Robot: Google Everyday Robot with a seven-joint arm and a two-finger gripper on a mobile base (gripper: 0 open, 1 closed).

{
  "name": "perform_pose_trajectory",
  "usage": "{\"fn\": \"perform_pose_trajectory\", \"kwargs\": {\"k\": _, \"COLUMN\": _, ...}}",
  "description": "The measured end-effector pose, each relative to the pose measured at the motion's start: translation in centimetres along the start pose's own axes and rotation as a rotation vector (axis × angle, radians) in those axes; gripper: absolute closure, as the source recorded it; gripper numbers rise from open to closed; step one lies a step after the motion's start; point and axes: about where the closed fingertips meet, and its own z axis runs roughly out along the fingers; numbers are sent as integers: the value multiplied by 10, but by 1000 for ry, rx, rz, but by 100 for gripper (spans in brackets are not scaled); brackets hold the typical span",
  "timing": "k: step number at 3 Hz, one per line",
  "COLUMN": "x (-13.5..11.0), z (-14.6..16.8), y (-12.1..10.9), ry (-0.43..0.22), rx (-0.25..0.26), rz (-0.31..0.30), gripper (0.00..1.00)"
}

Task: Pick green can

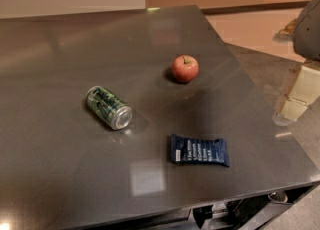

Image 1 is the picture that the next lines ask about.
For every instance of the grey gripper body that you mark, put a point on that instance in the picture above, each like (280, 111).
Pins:
(308, 32)

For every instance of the red apple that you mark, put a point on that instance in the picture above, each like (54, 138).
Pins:
(185, 68)

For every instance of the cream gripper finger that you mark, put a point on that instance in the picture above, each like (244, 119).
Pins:
(302, 89)

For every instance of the dark table base frame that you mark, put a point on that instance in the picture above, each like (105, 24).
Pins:
(252, 213)

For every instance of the green soda can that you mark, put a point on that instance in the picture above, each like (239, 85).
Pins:
(109, 107)

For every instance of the dark blue snack bar wrapper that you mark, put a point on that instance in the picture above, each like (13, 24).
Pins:
(196, 151)

